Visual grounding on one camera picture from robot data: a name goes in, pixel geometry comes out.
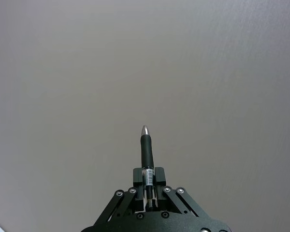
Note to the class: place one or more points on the black pen with silver tip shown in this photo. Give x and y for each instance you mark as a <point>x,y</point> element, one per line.
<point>147,149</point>

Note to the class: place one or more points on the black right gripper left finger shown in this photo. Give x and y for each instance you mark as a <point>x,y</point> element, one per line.
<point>125,200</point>

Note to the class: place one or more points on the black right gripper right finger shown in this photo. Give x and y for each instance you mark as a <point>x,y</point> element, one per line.
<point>176,200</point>

